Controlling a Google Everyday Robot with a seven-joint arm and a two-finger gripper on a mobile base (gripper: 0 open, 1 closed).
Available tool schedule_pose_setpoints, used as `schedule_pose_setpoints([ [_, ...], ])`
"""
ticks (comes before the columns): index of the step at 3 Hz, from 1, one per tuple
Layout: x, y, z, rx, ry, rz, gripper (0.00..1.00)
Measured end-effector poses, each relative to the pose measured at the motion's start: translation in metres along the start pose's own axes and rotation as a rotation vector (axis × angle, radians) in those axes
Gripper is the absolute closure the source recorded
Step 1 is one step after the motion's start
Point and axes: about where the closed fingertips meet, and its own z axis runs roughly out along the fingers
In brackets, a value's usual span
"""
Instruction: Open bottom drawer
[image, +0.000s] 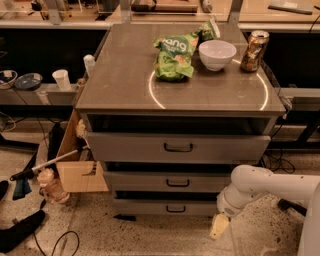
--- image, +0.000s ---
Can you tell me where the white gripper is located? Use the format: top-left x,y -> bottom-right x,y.
210,184 -> 250,240

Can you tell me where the grey bottom drawer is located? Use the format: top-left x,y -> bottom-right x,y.
113,199 -> 217,217

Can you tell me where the grey drawer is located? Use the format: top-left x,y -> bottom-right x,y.
104,171 -> 230,193
113,199 -> 217,217
88,132 -> 270,164

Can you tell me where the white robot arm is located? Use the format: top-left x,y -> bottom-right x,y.
210,165 -> 320,256

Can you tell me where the grey drawer cabinet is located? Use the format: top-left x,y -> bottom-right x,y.
76,24 -> 285,203

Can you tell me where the grey middle drawer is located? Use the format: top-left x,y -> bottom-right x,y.
104,171 -> 230,193

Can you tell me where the grey top drawer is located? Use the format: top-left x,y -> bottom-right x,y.
88,132 -> 270,164

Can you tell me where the black chair leg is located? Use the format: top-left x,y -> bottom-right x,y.
277,199 -> 307,216

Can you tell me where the cardboard box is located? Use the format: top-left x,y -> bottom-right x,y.
56,111 -> 108,193

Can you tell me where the white bowl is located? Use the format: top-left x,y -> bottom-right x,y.
199,39 -> 237,71

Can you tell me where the green chip bag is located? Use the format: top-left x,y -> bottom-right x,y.
153,18 -> 220,82

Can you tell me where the clear plastic jug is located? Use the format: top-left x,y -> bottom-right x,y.
37,168 -> 70,204

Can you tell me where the crushed soda can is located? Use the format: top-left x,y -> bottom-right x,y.
241,30 -> 269,72

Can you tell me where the white plastic bottle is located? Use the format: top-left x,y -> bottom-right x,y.
83,54 -> 96,76

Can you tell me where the black sock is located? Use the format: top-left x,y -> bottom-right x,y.
0,210 -> 45,253

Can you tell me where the white paper cup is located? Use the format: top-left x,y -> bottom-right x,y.
52,69 -> 71,91

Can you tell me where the dark blue plate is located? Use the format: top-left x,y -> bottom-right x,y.
14,73 -> 43,91

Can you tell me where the small patterned bowl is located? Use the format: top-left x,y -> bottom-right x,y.
0,70 -> 18,90

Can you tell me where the black cable on floor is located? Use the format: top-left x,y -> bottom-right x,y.
32,230 -> 81,256

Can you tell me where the grey handled tool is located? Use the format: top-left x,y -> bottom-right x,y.
10,146 -> 89,181

